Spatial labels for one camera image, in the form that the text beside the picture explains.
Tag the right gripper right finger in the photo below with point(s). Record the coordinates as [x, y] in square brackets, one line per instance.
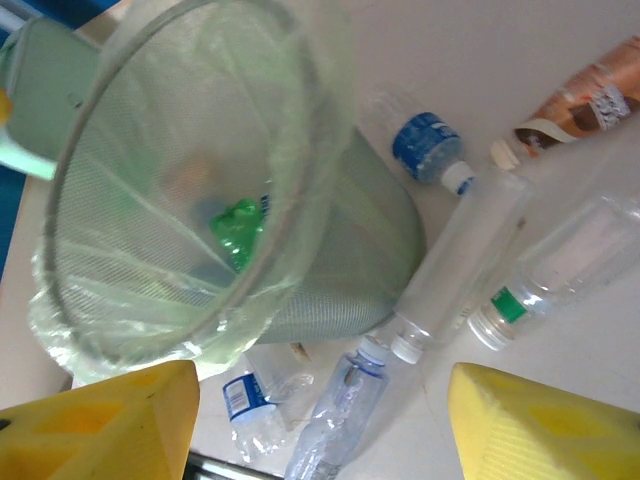
[550, 440]

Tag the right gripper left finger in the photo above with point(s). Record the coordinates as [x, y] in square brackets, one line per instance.
[90, 430]

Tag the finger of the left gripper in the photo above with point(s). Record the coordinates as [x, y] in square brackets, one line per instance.
[4, 107]

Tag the small crushed blue label bottle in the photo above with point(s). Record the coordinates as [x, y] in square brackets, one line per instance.
[245, 400]

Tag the square clear bottle green label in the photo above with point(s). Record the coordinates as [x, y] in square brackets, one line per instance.
[565, 260]

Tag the wide clear plastic bottle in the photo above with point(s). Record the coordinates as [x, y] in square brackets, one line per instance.
[285, 380]

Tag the tall slim clear bottle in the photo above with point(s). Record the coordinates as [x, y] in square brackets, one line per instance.
[460, 250]

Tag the crushed clear bluish bottle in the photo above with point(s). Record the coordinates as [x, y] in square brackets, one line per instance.
[340, 410]

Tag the green plastic bottle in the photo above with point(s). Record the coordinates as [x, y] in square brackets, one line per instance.
[235, 230]

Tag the blue label water bottle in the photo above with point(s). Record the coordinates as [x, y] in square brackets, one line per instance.
[425, 145]

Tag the brown coffee plastic bottle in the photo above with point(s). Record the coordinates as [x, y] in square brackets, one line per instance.
[575, 110]

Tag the clear green bin liner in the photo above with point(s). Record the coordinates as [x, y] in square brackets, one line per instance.
[125, 325]

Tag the clear plastic trash bin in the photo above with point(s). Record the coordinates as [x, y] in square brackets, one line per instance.
[350, 250]

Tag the mint green carry case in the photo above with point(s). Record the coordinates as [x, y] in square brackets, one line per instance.
[45, 100]

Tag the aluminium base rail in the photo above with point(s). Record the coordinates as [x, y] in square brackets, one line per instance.
[215, 467]

